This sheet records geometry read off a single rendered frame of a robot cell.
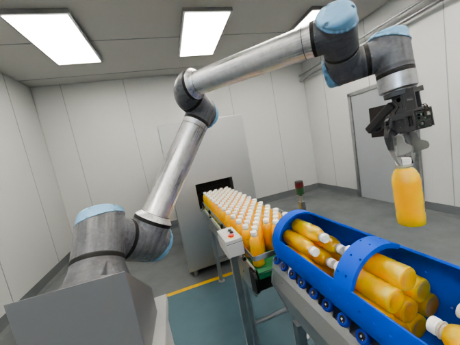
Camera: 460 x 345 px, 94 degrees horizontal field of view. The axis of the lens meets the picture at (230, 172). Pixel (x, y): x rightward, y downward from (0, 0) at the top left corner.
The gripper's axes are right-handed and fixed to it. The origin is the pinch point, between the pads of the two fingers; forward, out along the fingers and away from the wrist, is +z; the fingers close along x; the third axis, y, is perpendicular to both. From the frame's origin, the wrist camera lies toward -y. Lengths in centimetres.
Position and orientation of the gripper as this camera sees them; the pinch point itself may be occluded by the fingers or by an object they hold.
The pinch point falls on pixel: (403, 160)
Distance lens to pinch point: 82.5
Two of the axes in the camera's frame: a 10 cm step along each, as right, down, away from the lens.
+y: 2.5, 0.0, -9.7
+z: 2.2, 9.7, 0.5
